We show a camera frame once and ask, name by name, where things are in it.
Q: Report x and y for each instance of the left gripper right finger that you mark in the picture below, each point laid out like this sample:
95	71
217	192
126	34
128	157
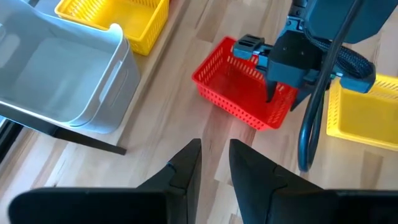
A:
295	205

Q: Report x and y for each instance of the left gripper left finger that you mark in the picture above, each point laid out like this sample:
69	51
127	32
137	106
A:
124	205

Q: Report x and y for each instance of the black metal table frame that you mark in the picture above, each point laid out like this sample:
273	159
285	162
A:
7	137

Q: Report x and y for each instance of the grey plastic bin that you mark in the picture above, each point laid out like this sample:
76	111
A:
62	77

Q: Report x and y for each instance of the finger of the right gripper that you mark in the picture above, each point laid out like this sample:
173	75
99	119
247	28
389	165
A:
300	98
270	91

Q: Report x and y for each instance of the yellow plastic mesh basket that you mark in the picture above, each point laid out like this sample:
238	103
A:
363	121
130	21

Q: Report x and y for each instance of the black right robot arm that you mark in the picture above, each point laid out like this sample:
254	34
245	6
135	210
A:
342	18

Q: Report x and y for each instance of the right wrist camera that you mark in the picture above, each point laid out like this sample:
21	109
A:
248	46

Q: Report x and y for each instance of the red plastic mesh basket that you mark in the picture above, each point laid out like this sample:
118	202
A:
230	84

